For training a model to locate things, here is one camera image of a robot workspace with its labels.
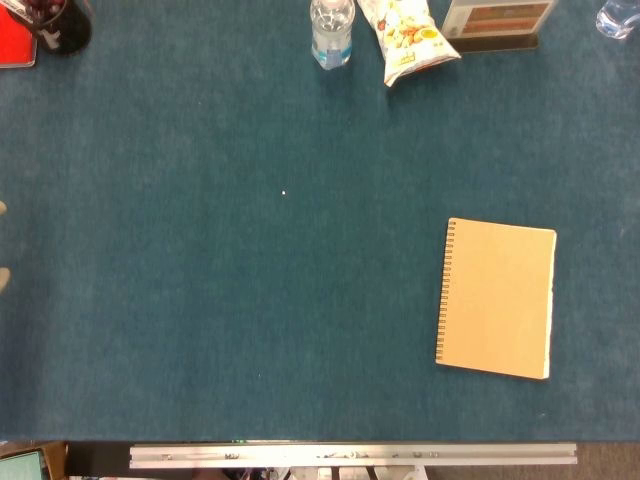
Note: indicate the tan spiral notebook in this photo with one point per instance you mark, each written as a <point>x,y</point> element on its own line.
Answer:
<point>497,300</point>

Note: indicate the teal felt table mat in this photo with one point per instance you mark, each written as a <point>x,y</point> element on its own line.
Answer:
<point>250,250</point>

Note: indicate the clear water bottle blue label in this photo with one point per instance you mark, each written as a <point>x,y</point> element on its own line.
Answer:
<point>330,35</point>

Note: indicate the white snack chip bag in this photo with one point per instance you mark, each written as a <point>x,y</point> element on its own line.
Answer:
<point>407,37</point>

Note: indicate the acrylic sign stand with card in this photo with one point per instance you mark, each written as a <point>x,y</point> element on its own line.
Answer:
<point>492,25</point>

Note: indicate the black pen holder cup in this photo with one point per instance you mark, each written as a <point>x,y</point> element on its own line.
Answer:
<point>62,25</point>

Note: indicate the red ink pad case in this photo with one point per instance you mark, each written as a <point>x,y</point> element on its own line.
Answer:
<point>15,40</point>

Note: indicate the clear plastic water bottle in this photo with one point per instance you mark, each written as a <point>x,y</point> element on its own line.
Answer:
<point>618,19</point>

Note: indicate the aluminium profile rail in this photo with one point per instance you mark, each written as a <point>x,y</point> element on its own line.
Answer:
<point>350,455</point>

